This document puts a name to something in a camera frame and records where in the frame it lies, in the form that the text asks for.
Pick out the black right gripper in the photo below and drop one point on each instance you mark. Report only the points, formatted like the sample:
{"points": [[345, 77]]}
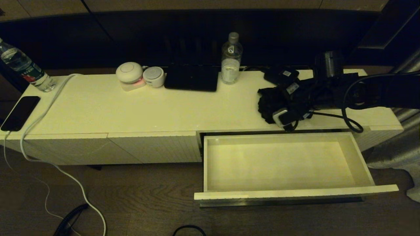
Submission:
{"points": [[303, 98]]}

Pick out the black cloth garment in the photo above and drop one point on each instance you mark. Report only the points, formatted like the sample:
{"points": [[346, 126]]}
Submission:
{"points": [[267, 105]]}

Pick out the white ribbed drawer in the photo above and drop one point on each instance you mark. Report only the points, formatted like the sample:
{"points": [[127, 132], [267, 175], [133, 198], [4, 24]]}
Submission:
{"points": [[279, 164]]}

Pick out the white low cabinet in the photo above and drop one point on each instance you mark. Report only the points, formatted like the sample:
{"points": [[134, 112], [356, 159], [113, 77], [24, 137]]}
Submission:
{"points": [[164, 108]]}

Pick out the small black box with label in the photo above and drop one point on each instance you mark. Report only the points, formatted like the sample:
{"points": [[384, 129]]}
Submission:
{"points": [[279, 76]]}

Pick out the clear water bottle grey cap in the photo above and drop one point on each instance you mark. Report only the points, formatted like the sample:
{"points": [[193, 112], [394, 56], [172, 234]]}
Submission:
{"points": [[231, 65]]}

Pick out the black flat rectangular device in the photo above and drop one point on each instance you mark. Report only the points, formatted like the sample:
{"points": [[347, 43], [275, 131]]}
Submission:
{"points": [[192, 80]]}

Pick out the small white round speaker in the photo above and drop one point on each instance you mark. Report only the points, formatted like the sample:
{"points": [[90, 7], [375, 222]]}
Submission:
{"points": [[153, 77]]}

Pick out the white ribbed cabinet door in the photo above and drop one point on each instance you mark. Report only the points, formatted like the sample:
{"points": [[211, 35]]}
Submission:
{"points": [[157, 147]]}

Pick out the white base with pink light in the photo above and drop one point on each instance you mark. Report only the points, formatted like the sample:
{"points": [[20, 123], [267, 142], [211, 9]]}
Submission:
{"points": [[132, 87]]}

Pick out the large white dome device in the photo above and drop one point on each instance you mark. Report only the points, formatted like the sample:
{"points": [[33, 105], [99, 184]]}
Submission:
{"points": [[129, 72]]}

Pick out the water bottle with green-red label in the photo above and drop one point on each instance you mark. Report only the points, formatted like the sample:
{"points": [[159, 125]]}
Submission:
{"points": [[23, 67]]}

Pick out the black smartphone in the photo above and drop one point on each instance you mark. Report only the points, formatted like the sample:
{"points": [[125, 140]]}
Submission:
{"points": [[20, 113]]}

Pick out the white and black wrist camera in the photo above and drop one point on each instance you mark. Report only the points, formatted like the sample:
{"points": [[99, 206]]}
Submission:
{"points": [[283, 117]]}

